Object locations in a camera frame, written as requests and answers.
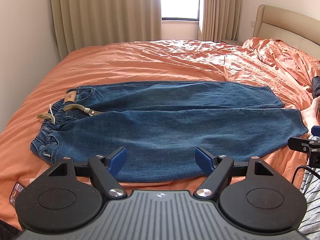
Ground person's right hand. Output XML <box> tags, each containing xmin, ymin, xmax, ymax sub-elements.
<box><xmin>301</xmin><ymin>97</ymin><xmax>319</xmax><ymax>136</ymax></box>

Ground window with dark frame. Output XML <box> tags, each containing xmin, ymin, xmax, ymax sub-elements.
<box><xmin>158</xmin><ymin>0</ymin><xmax>201</xmax><ymax>22</ymax></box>

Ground beige right curtain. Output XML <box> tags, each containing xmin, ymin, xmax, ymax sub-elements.
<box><xmin>198</xmin><ymin>0</ymin><xmax>241</xmax><ymax>42</ymax></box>

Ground beige padded headboard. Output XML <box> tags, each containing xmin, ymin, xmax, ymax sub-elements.
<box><xmin>253</xmin><ymin>4</ymin><xmax>320</xmax><ymax>59</ymax></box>

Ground striped grey white cloth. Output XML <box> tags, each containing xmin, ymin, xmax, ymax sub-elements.
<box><xmin>298</xmin><ymin>135</ymin><xmax>320</xmax><ymax>240</ymax></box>

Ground beige curtain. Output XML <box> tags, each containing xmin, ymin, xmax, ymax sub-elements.
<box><xmin>198</xmin><ymin>0</ymin><xmax>241</xmax><ymax>42</ymax></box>
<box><xmin>51</xmin><ymin>0</ymin><xmax>162</xmax><ymax>60</ymax></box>

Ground beige bedside table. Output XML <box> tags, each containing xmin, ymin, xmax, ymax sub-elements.
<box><xmin>221</xmin><ymin>39</ymin><xmax>243</xmax><ymax>46</ymax></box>

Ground black cable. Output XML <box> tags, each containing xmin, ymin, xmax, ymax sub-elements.
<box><xmin>291</xmin><ymin>165</ymin><xmax>320</xmax><ymax>183</ymax></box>

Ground beige left curtain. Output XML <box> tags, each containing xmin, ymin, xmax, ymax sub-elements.
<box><xmin>51</xmin><ymin>0</ymin><xmax>162</xmax><ymax>60</ymax></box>

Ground blue denim jeans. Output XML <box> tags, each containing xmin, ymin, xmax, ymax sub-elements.
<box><xmin>30</xmin><ymin>81</ymin><xmax>308</xmax><ymax>183</ymax></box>

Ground small colourful packet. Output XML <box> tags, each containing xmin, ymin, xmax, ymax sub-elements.
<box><xmin>9</xmin><ymin>182</ymin><xmax>24</xmax><ymax>206</ymax></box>

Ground dark object on bed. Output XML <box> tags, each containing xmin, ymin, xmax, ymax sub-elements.
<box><xmin>311</xmin><ymin>76</ymin><xmax>320</xmax><ymax>99</ymax></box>

